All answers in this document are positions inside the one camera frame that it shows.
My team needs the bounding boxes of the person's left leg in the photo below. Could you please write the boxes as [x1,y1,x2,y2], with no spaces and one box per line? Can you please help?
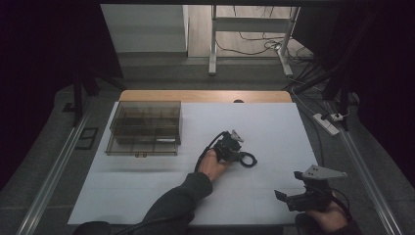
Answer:
[72,220,113,235]

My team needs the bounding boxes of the brown transparent drawer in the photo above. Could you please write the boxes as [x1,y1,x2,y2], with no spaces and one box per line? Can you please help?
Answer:
[104,132,180,159]

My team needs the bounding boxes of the person's left hand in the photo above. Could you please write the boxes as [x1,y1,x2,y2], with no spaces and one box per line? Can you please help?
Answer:
[198,148,230,183]

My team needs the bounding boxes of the white power strip cable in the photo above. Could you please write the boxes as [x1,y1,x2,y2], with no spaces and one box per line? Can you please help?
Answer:
[290,85,319,118]

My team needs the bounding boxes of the white power strip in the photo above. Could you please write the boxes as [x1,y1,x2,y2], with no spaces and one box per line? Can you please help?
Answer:
[312,112,342,137]

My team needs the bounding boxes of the black floor cables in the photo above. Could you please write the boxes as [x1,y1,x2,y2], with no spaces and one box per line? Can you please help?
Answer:
[214,5,315,65]

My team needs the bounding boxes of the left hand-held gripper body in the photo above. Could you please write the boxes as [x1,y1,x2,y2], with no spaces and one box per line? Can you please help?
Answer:
[213,129,245,164]

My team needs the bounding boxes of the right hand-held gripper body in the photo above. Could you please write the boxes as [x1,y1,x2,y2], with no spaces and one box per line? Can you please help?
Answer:
[286,164,348,212]

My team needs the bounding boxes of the black ring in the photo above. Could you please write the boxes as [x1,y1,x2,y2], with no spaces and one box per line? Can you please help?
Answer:
[239,151,258,168]

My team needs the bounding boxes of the person's right hand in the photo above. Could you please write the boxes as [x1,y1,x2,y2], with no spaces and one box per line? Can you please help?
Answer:
[305,200,350,235]

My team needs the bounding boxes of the white cabinet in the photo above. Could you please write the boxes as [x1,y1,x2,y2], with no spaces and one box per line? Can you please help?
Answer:
[100,3,190,54]

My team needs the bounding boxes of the right hand-held gripper cable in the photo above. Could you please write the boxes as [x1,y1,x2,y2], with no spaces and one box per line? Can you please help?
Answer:
[332,188,353,223]

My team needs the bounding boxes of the person's right leg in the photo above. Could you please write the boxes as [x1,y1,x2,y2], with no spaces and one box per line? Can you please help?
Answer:
[295,213,315,235]

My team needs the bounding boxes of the brown transparent drawer box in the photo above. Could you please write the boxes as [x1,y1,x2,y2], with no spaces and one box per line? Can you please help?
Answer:
[109,100,182,146]

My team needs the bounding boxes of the white metal desk frame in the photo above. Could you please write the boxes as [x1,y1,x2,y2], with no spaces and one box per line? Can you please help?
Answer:
[207,4,301,78]

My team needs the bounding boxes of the large black floor socket plate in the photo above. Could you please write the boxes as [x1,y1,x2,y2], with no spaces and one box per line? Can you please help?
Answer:
[74,126,99,151]

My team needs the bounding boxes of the aluminium floor rail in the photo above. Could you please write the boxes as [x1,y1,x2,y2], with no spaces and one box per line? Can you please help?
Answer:
[15,97,96,235]
[326,100,404,235]

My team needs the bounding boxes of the black tripod stand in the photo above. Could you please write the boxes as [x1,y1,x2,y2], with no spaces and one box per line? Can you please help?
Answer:
[71,64,127,128]
[283,9,377,132]

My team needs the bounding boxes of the person's leg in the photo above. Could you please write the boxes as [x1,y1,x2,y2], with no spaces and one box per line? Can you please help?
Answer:
[295,213,315,235]
[72,220,113,235]

